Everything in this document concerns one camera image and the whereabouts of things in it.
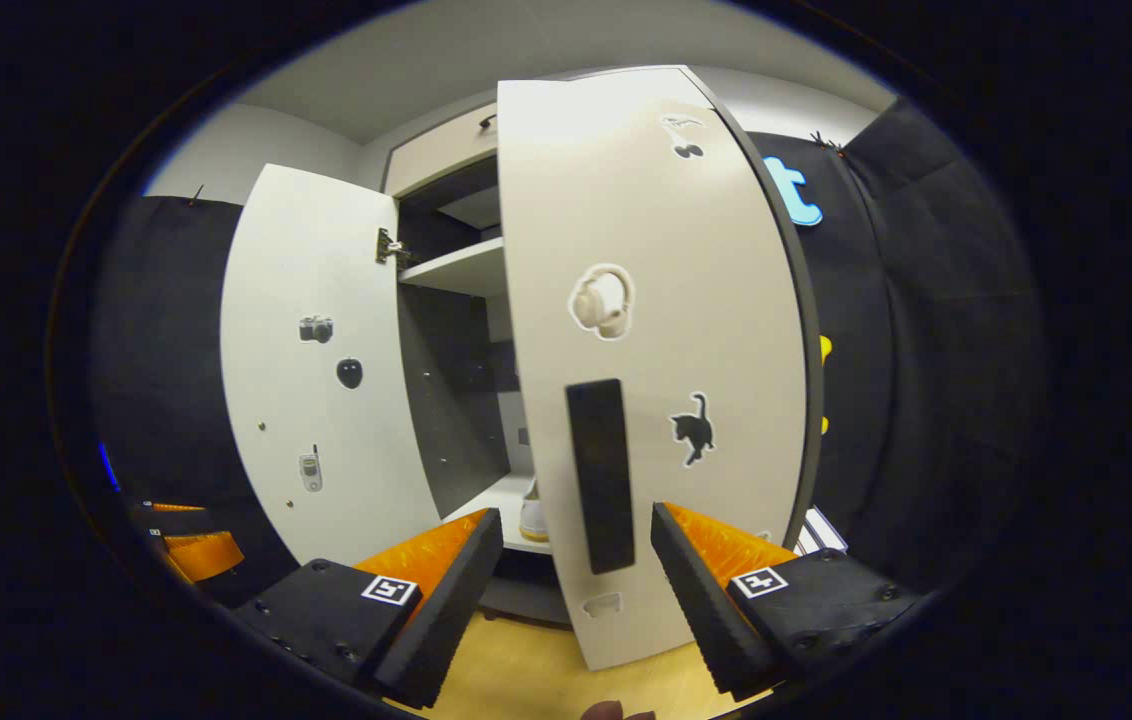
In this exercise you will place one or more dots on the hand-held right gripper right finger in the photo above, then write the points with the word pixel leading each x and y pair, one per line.
pixel 701 610

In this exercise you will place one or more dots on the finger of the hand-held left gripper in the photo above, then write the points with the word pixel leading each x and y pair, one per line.
pixel 176 508
pixel 206 555

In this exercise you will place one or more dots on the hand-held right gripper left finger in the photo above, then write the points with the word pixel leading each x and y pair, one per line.
pixel 451 610

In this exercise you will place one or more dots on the white canvas shoe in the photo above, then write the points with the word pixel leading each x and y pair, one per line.
pixel 533 515

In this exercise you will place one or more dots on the white door with camera sticker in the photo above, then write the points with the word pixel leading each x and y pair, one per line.
pixel 366 300

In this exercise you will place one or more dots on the white door with headphone sticker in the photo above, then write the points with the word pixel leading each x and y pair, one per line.
pixel 706 300

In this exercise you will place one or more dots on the white cabinet shelf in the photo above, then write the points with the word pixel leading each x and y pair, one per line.
pixel 496 505
pixel 461 268

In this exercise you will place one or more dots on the metal door hinge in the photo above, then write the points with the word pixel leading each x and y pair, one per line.
pixel 389 247

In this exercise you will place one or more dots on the beige cabinet drawer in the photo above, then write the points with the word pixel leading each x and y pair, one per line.
pixel 436 155

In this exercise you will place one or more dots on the black backdrop cloth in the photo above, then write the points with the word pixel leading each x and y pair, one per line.
pixel 926 350
pixel 166 330

